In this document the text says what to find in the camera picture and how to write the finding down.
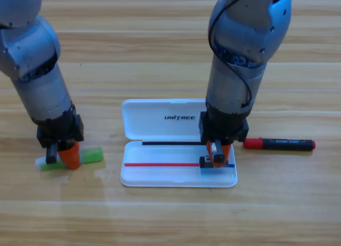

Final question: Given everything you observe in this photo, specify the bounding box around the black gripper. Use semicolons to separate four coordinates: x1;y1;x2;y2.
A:
199;103;250;169
31;103;85;170

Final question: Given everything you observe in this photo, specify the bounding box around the dark blue eraser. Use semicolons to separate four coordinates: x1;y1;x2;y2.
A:
199;155;214;169

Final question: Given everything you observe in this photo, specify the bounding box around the green glue stick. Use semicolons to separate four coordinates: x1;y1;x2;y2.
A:
35;146;104;172

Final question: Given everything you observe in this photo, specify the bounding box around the black marker with red cap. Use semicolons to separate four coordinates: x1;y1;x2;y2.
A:
242;137;316;152

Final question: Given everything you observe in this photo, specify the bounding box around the white plastic pencil case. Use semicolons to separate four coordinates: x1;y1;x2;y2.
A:
120;98;238;188

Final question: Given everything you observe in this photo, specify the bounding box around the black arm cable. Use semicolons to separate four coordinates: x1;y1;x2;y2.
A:
207;0;253;108

